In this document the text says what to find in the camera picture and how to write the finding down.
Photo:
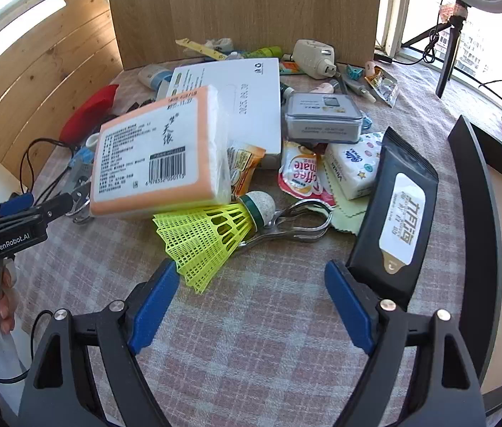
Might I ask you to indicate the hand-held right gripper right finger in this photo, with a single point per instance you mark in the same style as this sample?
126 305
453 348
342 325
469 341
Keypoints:
348 307

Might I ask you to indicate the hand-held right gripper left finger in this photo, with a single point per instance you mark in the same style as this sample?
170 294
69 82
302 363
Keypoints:
153 307

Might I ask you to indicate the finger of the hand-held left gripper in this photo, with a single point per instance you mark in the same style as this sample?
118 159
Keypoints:
15 204
55 207

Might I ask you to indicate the green cleaning cloth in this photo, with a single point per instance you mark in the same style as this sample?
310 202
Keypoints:
348 220

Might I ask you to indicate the yellow shuttlecock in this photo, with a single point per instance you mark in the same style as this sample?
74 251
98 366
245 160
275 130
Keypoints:
206 235

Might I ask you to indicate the orange tissue pack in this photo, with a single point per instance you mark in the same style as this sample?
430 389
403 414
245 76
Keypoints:
153 155

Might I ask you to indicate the black wet wipes pack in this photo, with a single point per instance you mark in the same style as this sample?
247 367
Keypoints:
388 178

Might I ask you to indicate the black storage tray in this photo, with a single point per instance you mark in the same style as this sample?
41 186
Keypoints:
468 178

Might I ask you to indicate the white cardboard box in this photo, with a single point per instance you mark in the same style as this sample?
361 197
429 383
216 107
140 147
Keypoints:
251 93

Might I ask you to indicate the plaid cloth desktop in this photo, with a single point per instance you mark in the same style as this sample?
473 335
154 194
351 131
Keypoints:
255 320

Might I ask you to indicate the metal scissors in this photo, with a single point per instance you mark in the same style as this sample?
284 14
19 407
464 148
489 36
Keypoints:
79 178

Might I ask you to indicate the red fabric case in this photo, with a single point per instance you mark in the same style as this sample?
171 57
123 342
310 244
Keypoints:
86 111

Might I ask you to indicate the large metal clip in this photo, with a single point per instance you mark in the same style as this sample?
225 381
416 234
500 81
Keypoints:
284 227

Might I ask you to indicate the wooden slat panel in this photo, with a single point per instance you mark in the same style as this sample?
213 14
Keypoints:
33 89

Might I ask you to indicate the red white creamer sachet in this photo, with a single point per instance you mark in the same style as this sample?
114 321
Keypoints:
302 173

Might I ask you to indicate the small patterned tissue pack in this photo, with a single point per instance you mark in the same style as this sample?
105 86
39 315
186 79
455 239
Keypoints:
353 164

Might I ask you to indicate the white blue tube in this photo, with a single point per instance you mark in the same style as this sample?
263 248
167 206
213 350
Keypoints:
153 75

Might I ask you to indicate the grey tin box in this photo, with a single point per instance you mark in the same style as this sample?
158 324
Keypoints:
322 120

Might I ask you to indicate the yellow chopstick wrapper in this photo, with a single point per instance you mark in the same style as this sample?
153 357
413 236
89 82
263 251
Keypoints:
202 49

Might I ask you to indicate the grey glue tube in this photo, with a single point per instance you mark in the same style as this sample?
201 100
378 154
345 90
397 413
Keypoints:
362 89

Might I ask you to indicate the pink bottle grey cap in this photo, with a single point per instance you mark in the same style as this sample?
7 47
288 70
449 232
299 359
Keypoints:
324 88

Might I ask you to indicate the green white lip balm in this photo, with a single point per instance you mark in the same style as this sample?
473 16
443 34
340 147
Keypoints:
286 91

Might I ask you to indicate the clear orange snack sachet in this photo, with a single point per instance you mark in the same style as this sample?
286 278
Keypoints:
382 84

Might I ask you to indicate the teal plastic clip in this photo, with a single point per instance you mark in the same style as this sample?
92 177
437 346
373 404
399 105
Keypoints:
353 71

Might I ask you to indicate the small pink tube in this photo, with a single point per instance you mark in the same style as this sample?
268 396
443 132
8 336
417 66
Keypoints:
369 67

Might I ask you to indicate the fruit print tube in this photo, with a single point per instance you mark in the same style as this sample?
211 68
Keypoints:
291 67

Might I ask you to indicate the black power strip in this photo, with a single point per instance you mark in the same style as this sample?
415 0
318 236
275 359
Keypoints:
384 58

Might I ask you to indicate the white plug-in repeller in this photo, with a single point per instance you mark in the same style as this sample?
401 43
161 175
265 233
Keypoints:
313 55

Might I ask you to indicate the black tripod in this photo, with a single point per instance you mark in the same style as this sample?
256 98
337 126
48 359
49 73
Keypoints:
448 66

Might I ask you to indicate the green tube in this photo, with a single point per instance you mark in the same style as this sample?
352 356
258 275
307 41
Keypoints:
264 51

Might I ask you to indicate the white window frame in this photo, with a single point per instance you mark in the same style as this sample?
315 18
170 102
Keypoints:
393 9

